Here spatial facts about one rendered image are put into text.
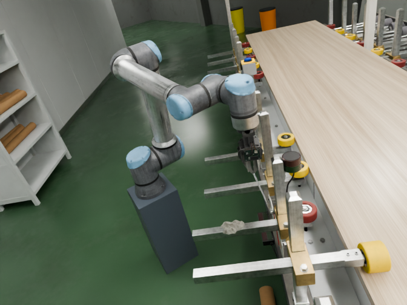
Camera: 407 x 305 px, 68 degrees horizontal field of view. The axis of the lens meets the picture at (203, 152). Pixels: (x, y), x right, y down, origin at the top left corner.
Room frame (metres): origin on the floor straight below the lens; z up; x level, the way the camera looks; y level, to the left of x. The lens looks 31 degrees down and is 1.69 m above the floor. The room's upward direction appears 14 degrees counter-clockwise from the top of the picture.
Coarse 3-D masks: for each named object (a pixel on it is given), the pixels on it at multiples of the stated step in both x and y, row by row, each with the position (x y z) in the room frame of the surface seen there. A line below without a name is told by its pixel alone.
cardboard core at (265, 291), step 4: (260, 288) 1.06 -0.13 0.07; (264, 288) 1.05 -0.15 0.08; (268, 288) 1.04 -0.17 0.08; (272, 288) 1.05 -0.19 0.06; (260, 292) 1.04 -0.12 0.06; (264, 292) 1.02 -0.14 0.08; (268, 292) 1.02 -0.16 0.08; (272, 292) 1.02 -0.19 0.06; (260, 296) 1.02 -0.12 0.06; (264, 296) 1.00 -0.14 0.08; (268, 296) 1.00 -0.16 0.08; (272, 296) 1.00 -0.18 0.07; (260, 300) 1.00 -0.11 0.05; (264, 300) 0.98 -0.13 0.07; (268, 300) 0.97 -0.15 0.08; (272, 300) 0.97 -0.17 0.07; (264, 304) 0.96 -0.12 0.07; (268, 304) 0.95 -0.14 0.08; (272, 304) 0.95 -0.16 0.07
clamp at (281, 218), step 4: (276, 212) 0.81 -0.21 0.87; (276, 216) 0.80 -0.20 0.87; (280, 216) 0.79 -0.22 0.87; (284, 216) 0.79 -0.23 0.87; (280, 220) 0.77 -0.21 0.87; (284, 220) 0.77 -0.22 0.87; (280, 224) 0.76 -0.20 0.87; (280, 228) 0.74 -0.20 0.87; (284, 228) 0.73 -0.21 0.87; (280, 232) 0.73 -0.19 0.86; (284, 232) 0.73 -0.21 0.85; (280, 236) 0.73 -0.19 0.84; (284, 236) 0.73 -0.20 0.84; (288, 236) 0.73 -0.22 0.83
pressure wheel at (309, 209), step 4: (304, 204) 0.79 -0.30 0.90; (308, 204) 0.78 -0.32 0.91; (312, 204) 0.78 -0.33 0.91; (304, 208) 0.76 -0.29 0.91; (308, 208) 0.76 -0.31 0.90; (312, 208) 0.76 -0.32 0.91; (316, 208) 0.75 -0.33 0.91; (304, 212) 0.75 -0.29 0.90; (308, 212) 0.74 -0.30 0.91; (312, 212) 0.74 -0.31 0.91; (316, 212) 0.74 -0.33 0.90; (304, 216) 0.73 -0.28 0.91; (308, 216) 0.73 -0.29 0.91; (312, 216) 0.73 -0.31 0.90; (316, 216) 0.74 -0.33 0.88; (304, 220) 0.73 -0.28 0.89; (308, 220) 0.73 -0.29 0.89; (312, 220) 0.73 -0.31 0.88; (304, 228) 0.76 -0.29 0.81
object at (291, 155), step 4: (288, 152) 0.83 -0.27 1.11; (292, 152) 0.82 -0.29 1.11; (296, 152) 0.82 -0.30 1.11; (284, 156) 0.81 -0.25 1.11; (288, 156) 0.81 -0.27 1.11; (292, 156) 0.80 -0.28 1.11; (296, 156) 0.80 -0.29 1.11; (288, 160) 0.79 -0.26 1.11; (292, 160) 0.78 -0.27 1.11; (284, 172) 0.80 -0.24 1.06; (292, 176) 0.81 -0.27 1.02; (288, 184) 0.81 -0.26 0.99
